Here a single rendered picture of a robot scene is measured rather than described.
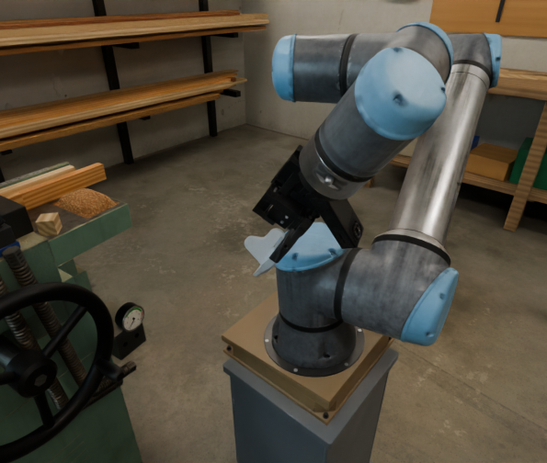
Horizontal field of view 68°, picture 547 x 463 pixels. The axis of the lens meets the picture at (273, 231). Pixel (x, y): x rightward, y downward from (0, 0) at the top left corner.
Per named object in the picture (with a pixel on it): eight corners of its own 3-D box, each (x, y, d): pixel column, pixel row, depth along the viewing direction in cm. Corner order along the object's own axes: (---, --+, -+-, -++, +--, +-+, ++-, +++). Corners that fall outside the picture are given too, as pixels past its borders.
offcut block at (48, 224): (45, 228, 81) (40, 213, 80) (62, 226, 82) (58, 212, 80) (39, 236, 79) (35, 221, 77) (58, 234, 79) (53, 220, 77)
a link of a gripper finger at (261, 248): (230, 258, 65) (263, 213, 62) (261, 278, 65) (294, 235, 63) (226, 265, 62) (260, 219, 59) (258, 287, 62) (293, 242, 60)
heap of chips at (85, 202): (86, 219, 85) (84, 207, 83) (51, 204, 90) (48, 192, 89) (119, 203, 91) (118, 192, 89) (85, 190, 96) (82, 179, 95)
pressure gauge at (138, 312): (127, 343, 94) (119, 316, 89) (116, 336, 95) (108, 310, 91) (148, 326, 98) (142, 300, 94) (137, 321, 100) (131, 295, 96)
